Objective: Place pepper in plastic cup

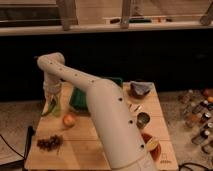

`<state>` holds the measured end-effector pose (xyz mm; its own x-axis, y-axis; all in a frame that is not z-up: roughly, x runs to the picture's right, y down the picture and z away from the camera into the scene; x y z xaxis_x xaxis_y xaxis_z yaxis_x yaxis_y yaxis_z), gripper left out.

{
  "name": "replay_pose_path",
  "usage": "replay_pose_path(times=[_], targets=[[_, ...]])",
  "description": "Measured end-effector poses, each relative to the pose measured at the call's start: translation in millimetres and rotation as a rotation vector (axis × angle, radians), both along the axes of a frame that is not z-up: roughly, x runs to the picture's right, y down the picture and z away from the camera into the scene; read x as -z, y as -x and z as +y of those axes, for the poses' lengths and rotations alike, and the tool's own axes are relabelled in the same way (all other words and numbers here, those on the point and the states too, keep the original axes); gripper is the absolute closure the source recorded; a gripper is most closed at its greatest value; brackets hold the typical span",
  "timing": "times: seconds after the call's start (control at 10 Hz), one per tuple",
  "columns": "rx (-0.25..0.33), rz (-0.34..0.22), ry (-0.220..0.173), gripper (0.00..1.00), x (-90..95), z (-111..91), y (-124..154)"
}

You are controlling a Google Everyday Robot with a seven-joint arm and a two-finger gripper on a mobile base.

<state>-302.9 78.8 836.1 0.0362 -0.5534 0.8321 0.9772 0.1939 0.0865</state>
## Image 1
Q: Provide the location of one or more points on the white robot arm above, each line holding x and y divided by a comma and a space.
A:
122, 142

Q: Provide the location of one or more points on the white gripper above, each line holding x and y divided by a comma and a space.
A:
52, 89

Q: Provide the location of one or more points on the bunch of dark grapes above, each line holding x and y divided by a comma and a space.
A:
51, 143

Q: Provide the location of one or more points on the green pepper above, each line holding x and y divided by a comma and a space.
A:
51, 106

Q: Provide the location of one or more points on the yellow food piece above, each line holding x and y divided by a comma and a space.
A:
152, 144

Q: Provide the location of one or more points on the wooden shelf rail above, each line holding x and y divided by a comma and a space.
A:
102, 28

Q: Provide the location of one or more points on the wooden board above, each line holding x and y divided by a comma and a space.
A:
81, 149

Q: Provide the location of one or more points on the orange fruit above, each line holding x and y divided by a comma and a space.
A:
68, 121

